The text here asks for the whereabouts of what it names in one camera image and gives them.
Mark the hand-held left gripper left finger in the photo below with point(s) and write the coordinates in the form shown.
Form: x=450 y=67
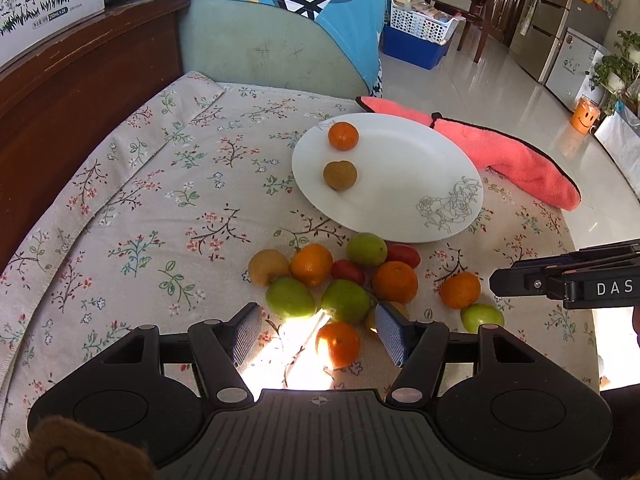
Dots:
x=247 y=332

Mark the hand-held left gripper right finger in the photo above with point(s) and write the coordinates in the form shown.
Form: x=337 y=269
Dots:
x=392 y=332

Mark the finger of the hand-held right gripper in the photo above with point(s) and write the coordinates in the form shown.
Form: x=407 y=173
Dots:
x=542 y=260
x=520 y=282

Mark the orange mandarin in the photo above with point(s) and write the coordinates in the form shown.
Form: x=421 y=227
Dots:
x=395 y=282
x=311 y=264
x=460 y=290
x=340 y=345
x=343 y=136

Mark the green jujube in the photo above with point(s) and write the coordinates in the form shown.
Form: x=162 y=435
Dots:
x=345 y=302
x=366 y=248
x=481 y=318
x=289 y=299

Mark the white flower-print plate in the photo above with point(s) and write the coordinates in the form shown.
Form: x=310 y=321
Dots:
x=400 y=170

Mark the red cherry tomato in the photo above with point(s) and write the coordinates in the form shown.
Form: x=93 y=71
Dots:
x=404 y=255
x=348 y=271

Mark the pink towel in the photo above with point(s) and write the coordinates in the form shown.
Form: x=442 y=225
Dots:
x=505 y=155

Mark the orange smiley bucket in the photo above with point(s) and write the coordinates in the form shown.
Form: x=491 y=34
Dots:
x=585 y=116

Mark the floral tablecloth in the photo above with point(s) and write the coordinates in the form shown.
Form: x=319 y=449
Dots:
x=150 y=210

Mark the white chest freezer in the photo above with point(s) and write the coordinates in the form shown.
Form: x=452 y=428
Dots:
x=575 y=67

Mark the green potted plant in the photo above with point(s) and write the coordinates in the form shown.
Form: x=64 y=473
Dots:
x=612 y=67

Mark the brown fuzzy cloth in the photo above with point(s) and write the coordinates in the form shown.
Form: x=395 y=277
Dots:
x=75 y=452

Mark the blue storage bin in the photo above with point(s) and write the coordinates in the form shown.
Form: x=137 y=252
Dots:
x=412 y=52

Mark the grey refrigerator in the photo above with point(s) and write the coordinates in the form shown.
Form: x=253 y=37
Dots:
x=555 y=5

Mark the white plastic basket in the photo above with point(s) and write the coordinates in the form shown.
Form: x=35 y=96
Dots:
x=417 y=22

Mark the green armchair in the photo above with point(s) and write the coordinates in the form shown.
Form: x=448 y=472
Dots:
x=250 y=50

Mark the wooden headboard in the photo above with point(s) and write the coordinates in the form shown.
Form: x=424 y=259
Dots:
x=75 y=85

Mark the white cow-print carton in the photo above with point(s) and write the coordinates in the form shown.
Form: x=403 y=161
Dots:
x=30 y=20

